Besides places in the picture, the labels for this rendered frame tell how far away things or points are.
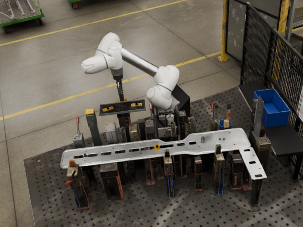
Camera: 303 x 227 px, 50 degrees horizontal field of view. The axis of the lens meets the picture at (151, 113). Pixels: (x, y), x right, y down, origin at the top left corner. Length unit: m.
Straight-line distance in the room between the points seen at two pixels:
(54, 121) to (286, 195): 3.18
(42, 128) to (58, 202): 2.11
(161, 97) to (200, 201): 0.97
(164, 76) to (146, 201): 1.10
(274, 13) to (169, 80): 1.98
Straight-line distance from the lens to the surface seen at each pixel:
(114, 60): 2.32
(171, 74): 2.92
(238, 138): 2.49
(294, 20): 4.64
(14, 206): 3.77
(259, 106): 2.38
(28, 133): 4.62
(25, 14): 8.19
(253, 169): 2.28
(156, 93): 2.86
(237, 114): 3.21
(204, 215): 2.39
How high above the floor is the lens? 2.64
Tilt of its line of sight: 37 degrees down
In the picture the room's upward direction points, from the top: 6 degrees counter-clockwise
